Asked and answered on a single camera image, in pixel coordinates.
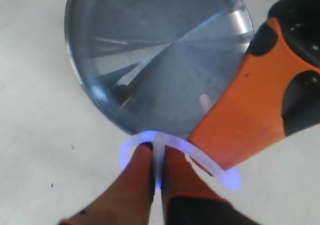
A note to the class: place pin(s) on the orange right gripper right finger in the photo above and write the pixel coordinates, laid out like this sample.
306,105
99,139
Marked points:
188,200

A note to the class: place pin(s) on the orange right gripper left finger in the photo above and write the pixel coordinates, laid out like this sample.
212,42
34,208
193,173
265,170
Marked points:
128,200

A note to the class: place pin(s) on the thin translucent plastic tube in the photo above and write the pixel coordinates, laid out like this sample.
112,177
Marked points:
159,150

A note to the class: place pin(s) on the round stainless steel plate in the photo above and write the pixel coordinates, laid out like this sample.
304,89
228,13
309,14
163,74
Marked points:
156,64

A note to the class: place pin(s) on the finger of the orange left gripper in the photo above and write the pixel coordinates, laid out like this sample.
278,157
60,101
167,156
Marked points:
276,91

